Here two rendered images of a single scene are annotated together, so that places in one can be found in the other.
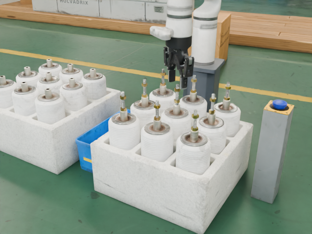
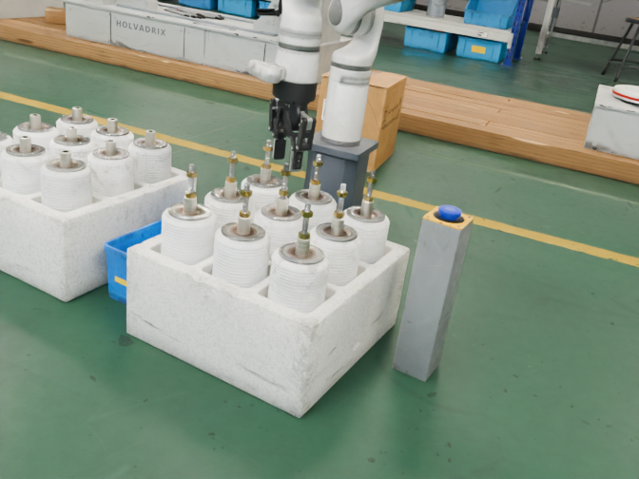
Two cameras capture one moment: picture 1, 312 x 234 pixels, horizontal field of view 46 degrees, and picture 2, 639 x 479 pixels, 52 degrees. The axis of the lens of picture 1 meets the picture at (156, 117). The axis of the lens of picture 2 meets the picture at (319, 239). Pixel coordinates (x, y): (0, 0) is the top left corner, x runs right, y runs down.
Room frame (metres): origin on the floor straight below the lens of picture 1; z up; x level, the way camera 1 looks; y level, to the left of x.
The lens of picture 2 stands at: (-0.10, -0.06, 0.72)
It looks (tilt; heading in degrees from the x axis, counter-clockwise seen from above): 24 degrees down; 356
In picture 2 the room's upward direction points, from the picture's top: 8 degrees clockwise
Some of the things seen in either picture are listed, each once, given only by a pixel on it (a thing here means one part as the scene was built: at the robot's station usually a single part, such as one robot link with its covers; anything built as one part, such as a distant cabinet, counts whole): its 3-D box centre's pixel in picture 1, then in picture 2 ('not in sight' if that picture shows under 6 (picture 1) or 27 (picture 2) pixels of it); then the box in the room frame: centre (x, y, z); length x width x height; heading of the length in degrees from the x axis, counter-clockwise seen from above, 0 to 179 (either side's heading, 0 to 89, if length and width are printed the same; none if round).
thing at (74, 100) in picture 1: (74, 108); (111, 194); (1.26, 0.31, 0.16); 0.10 x 0.10 x 0.18
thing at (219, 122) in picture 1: (211, 122); (336, 232); (0.97, -0.17, 0.25); 0.08 x 0.08 x 0.01
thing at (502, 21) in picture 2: not in sight; (492, 11); (5.53, -1.60, 0.36); 0.50 x 0.38 x 0.21; 156
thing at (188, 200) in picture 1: (175, 156); (273, 289); (1.03, -0.06, 0.09); 0.39 x 0.39 x 0.18; 59
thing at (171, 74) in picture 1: (171, 75); (279, 148); (1.06, -0.05, 0.36); 0.02 x 0.01 x 0.04; 117
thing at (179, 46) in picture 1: (178, 48); (293, 102); (1.03, -0.06, 0.46); 0.08 x 0.08 x 0.09
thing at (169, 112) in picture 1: (176, 113); (280, 213); (1.03, -0.06, 0.25); 0.08 x 0.08 x 0.01
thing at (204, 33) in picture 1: (204, 40); (345, 105); (1.39, -0.18, 0.39); 0.09 x 0.09 x 0.17; 66
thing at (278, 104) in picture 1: (279, 105); (449, 214); (0.95, -0.35, 0.32); 0.04 x 0.04 x 0.02
